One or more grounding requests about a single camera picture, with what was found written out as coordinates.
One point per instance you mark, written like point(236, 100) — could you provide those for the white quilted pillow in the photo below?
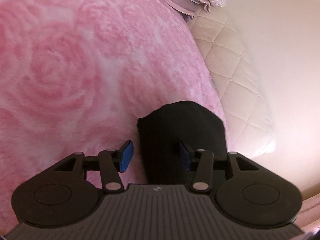
point(248, 118)

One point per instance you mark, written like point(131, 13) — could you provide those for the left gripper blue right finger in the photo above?
point(187, 156)

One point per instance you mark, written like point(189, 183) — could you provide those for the black garment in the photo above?
point(162, 131)

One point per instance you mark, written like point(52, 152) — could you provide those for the pink floral blanket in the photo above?
point(76, 75)

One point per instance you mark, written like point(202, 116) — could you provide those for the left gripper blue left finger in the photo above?
point(126, 154)

